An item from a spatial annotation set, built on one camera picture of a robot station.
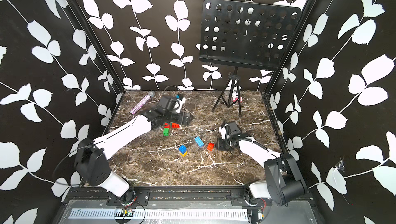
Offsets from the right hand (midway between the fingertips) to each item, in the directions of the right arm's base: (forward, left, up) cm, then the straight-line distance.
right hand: (215, 143), depth 88 cm
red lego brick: (0, +3, -3) cm, 5 cm away
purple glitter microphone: (+33, +52, -1) cm, 62 cm away
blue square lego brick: (-5, +18, +3) cm, 19 cm away
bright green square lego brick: (+8, +31, -2) cm, 32 cm away
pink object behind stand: (+37, -17, -1) cm, 41 cm away
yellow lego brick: (-6, +18, -2) cm, 19 cm away
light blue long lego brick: (+2, +10, -3) cm, 10 cm away
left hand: (+10, +16, +16) cm, 24 cm away
